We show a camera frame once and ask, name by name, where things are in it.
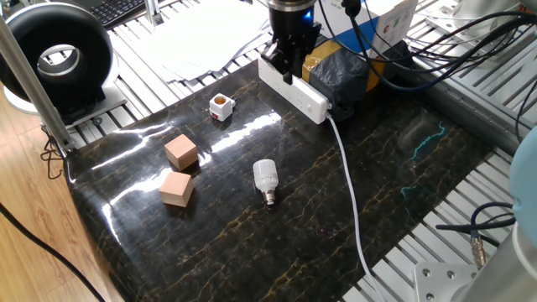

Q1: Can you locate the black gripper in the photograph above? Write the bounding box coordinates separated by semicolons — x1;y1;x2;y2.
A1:
260;7;323;86

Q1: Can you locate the white power strip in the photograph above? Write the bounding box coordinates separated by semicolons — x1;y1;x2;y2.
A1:
257;55;331;126

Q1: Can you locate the white plug-in bulb holder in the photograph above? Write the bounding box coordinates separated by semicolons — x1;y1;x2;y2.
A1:
208;93;237;122

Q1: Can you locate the white LED bulb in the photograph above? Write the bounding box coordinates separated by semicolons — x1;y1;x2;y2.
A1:
252;159;280;206

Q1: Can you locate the black wrapped package yellow tape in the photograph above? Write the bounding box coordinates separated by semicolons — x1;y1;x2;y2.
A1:
300;39;414;123

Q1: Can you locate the white and blue cardboard box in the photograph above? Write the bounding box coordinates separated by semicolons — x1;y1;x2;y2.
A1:
312;0;420;55

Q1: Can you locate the wooden cube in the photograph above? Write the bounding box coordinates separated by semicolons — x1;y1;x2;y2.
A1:
164;133;199;172
158;171;196;209

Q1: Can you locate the black keyboard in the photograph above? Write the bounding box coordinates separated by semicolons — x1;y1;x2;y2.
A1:
89;0;147;29

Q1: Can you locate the grey metal cylinder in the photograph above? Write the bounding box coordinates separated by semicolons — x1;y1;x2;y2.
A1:
427;0;537;70

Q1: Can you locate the silver robot mounting plate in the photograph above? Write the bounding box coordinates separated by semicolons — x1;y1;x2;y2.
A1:
414;261;479;302

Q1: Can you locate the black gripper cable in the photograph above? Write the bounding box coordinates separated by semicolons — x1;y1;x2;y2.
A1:
340;0;537;92

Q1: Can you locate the aluminium frame post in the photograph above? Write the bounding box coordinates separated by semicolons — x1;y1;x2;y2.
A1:
0;16;77;155
143;0;165;27

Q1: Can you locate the white power strip cable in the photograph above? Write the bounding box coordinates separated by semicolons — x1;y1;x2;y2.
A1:
325;113;389;302

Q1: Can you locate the black ring-shaped device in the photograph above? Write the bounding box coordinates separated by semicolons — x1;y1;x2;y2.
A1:
0;2;129;129

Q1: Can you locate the black floor cable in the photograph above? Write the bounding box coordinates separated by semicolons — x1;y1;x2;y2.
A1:
0;202;107;302

